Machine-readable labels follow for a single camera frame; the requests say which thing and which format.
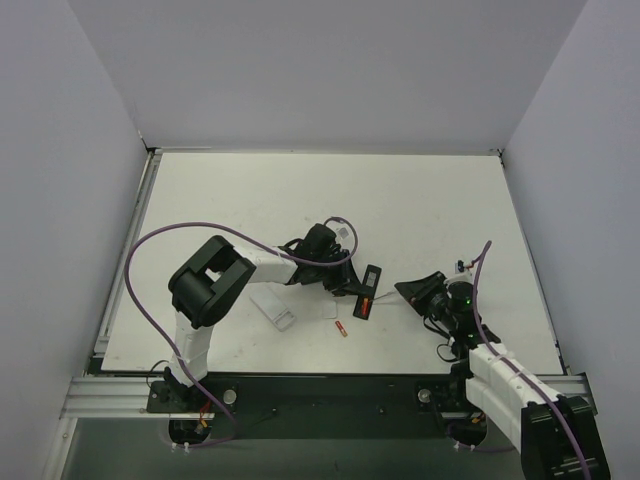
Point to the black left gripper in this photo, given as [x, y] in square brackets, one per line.
[341, 282]

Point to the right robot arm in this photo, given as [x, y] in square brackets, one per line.
[555, 435]

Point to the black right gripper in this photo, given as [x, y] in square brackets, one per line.
[427, 295]

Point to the black remote control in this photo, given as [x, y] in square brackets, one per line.
[370, 280]

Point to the white battery cover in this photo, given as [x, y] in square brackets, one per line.
[330, 310]

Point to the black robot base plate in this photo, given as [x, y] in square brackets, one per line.
[318, 407]

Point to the aluminium frame rail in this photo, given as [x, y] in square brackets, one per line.
[98, 395]

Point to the clear test screwdriver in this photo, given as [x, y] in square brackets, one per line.
[385, 296]

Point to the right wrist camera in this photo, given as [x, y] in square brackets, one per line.
[464, 268]

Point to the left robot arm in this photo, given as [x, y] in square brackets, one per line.
[205, 288]

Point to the white remote control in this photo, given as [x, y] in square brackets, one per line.
[273, 308]

